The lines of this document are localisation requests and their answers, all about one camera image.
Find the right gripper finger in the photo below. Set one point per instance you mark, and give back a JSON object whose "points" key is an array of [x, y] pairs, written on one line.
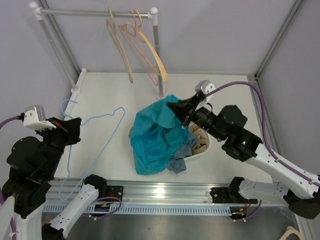
{"points": [[193, 101], [181, 110]]}

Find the aluminium front rail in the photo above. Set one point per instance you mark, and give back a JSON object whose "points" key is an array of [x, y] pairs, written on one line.
{"points": [[143, 192]]}

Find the white perforated plastic basket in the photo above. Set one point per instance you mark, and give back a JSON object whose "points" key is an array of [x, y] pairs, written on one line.
{"points": [[140, 130]]}

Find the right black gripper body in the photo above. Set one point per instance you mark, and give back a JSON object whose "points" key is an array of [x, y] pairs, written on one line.
{"points": [[205, 118]]}

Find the white clothes rack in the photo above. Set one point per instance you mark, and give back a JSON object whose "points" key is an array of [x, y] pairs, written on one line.
{"points": [[45, 16]]}

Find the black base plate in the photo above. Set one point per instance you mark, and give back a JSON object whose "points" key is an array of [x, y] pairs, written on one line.
{"points": [[226, 195], [112, 191]]}

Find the grey blue t shirt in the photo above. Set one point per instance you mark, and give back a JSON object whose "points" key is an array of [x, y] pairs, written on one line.
{"points": [[160, 149]]}

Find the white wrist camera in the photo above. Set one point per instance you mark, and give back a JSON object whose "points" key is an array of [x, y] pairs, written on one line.
{"points": [[35, 119], [203, 88]]}

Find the beige t shirt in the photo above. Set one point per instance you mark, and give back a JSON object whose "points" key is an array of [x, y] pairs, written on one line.
{"points": [[203, 141]]}

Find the wooden hanger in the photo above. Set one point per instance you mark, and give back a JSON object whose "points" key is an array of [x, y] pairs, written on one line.
{"points": [[150, 47], [112, 30]]}

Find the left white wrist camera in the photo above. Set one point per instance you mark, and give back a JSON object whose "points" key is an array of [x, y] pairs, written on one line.
{"points": [[35, 119]]}

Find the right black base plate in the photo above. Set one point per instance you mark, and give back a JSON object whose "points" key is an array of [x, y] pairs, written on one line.
{"points": [[226, 195]]}

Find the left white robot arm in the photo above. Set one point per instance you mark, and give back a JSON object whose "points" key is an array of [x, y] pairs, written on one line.
{"points": [[33, 164]]}

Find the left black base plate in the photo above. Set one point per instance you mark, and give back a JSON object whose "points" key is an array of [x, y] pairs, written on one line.
{"points": [[112, 191]]}

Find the aluminium corner frame post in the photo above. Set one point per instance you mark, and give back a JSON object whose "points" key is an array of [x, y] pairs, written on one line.
{"points": [[263, 116]]}

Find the blue wire hanger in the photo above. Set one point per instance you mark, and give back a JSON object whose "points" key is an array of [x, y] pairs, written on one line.
{"points": [[91, 145]]}

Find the white slotted cable duct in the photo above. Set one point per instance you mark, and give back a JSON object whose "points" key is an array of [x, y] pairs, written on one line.
{"points": [[139, 209]]}

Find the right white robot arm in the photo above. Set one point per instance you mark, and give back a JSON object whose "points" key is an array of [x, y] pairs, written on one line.
{"points": [[296, 188]]}

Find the teal t shirt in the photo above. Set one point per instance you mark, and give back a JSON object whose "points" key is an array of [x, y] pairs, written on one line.
{"points": [[157, 112]]}

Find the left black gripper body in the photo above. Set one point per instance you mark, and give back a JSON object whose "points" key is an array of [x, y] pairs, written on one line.
{"points": [[55, 139]]}

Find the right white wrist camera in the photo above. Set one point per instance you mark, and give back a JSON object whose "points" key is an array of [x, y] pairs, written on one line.
{"points": [[203, 88]]}

